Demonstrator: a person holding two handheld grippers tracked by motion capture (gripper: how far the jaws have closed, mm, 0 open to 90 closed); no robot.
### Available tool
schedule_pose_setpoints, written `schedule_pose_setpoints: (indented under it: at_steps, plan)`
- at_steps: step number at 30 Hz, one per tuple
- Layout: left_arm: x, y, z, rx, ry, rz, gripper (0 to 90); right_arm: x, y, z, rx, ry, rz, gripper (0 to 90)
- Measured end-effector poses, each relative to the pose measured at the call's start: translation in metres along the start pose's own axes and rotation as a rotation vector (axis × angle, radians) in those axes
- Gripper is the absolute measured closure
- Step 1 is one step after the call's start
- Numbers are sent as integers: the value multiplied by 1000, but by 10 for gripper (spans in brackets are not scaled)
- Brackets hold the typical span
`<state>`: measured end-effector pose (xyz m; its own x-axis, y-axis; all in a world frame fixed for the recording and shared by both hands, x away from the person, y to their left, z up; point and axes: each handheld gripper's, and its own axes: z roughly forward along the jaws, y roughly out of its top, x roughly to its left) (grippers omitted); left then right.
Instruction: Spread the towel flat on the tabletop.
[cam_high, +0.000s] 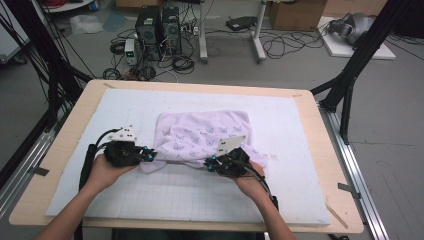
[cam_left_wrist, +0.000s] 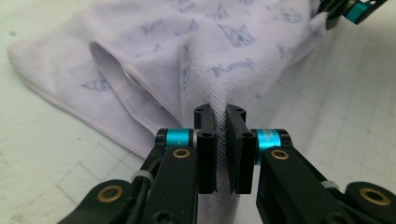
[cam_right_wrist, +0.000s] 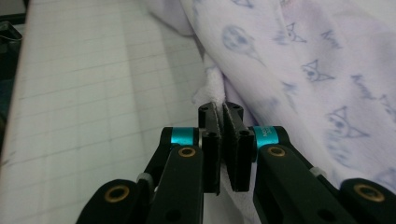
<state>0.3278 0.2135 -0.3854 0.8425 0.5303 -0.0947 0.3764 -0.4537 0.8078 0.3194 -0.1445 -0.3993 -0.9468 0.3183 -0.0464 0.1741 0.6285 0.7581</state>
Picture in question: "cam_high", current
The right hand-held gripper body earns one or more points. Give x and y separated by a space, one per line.
233 165

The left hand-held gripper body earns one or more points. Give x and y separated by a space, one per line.
121 153

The light purple butterfly print garment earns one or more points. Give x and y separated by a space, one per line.
200 130

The person's right hand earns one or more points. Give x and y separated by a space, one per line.
250 186

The person's left hand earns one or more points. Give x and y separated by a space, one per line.
103 175

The white foam mat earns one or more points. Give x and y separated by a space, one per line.
233 100

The black tape piece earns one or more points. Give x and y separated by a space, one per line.
349 189
39 171

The white power supply unit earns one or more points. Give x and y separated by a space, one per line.
130 51

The thin wooden stick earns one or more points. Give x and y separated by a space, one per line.
336 215

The black computer tower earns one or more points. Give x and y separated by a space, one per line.
148 31
171 30

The white desk leg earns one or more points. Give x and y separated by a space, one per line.
258 33
202 33

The teal floor sheet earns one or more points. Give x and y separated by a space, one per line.
115 20

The clear plastic bag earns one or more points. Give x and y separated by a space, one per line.
86 24

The black flat device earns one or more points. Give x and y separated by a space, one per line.
240 22

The white floor board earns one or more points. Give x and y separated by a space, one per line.
343 50

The brown cardboard box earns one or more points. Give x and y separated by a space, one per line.
296 15

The grey headset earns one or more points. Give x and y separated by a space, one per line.
353 26

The aluminium rail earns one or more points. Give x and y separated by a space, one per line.
366 213
20 173

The black metal frame stand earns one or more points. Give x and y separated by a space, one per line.
363 50
45 43

